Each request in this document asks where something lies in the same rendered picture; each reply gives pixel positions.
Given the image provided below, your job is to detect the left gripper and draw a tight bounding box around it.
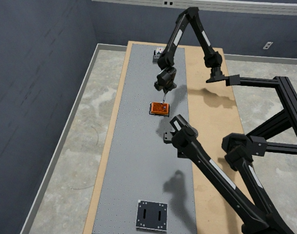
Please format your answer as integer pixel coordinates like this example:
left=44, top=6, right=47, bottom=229
left=177, top=150, right=189, bottom=159

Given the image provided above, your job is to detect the orange grid rack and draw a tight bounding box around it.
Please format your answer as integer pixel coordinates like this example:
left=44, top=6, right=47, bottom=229
left=151, top=102, right=168, bottom=115

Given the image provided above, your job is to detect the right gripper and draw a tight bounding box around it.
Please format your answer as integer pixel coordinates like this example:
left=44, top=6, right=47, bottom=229
left=163, top=82, right=177, bottom=94

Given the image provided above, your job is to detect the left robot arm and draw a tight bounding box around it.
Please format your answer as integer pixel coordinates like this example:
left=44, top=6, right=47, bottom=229
left=163, top=114, right=295, bottom=234

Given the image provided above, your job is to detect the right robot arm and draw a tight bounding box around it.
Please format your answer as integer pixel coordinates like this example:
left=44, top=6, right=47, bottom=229
left=154, top=7, right=225, bottom=91

